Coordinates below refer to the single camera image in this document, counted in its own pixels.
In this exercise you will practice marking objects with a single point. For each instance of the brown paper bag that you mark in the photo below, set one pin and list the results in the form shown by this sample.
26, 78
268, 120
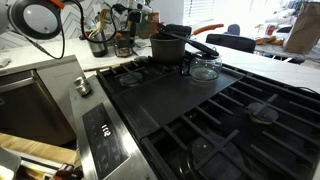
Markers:
303, 30

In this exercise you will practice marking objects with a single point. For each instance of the metal ladle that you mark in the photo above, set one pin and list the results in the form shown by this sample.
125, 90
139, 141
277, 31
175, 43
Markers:
89, 23

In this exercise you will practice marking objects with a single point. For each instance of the glass coffee carafe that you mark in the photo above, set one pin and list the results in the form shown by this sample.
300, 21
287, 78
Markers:
205, 68

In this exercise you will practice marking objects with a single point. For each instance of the silver stove knob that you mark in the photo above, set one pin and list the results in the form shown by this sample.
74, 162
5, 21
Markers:
82, 87

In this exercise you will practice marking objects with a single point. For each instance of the black round burner cap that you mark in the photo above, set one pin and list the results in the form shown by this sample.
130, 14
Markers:
263, 113
216, 163
131, 79

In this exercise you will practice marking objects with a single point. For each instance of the black griddle plate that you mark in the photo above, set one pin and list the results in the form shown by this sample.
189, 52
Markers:
173, 96

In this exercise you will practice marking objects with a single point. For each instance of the black gas stovetop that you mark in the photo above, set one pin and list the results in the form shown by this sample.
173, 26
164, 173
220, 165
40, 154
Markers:
77, 116

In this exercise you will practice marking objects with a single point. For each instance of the red black tool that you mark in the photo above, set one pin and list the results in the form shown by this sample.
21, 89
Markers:
65, 171

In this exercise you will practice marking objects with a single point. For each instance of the blue chair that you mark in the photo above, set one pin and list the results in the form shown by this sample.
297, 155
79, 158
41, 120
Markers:
234, 29

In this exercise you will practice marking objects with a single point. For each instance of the black stove control panel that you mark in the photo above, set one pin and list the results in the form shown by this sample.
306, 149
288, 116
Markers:
105, 140

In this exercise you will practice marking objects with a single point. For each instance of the potted green plant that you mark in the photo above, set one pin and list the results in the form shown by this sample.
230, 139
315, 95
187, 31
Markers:
146, 30

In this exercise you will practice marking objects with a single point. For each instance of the black plastic spoon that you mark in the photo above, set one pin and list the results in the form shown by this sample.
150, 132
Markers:
200, 46

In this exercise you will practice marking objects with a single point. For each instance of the stainless steel dishwasher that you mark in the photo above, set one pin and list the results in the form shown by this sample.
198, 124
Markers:
30, 106

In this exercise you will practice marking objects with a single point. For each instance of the grey box with light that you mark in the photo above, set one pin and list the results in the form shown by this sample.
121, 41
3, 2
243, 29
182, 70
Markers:
8, 163

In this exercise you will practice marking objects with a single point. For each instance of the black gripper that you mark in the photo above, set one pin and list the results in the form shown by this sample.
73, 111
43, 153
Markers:
135, 21

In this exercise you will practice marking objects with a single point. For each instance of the pale plastic serving spoon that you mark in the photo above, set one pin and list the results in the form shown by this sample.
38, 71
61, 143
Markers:
100, 21

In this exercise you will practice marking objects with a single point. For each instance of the orange labelled bottle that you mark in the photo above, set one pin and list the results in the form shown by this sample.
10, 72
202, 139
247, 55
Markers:
154, 17

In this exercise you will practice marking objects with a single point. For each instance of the silver utensil tin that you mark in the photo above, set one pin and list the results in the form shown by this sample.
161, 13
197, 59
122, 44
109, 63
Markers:
98, 46

